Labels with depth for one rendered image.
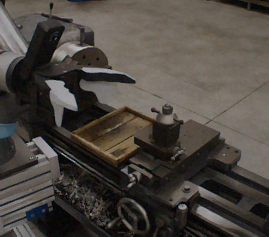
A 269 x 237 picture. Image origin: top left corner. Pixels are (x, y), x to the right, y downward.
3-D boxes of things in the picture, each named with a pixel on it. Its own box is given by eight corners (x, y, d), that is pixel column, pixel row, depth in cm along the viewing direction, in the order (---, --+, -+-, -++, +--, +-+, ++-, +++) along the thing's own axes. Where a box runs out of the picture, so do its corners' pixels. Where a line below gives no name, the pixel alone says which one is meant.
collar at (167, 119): (151, 119, 139) (151, 112, 138) (165, 111, 144) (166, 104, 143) (168, 127, 134) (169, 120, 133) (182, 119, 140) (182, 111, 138)
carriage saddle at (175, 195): (118, 181, 147) (117, 169, 145) (190, 134, 177) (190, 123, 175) (179, 216, 129) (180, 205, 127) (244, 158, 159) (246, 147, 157)
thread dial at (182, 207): (173, 224, 136) (175, 206, 131) (179, 219, 138) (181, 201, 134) (181, 229, 134) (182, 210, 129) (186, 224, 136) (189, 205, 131)
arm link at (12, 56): (20, 47, 70) (-13, 56, 64) (36, 51, 68) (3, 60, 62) (20, 84, 73) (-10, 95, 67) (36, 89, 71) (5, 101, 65)
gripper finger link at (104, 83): (132, 102, 68) (79, 99, 67) (134, 69, 66) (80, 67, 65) (133, 108, 65) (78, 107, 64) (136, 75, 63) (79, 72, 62)
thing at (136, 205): (113, 226, 156) (111, 186, 145) (129, 215, 162) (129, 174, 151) (161, 258, 140) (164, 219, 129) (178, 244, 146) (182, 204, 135)
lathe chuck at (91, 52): (47, 111, 180) (48, 47, 168) (95, 97, 202) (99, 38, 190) (58, 118, 174) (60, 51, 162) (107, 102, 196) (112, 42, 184)
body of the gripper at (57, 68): (83, 112, 66) (35, 95, 72) (85, 64, 63) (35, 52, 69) (54, 126, 60) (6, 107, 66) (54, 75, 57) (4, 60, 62)
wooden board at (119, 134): (70, 140, 173) (69, 132, 171) (125, 111, 196) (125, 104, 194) (116, 168, 155) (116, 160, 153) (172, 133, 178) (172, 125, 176)
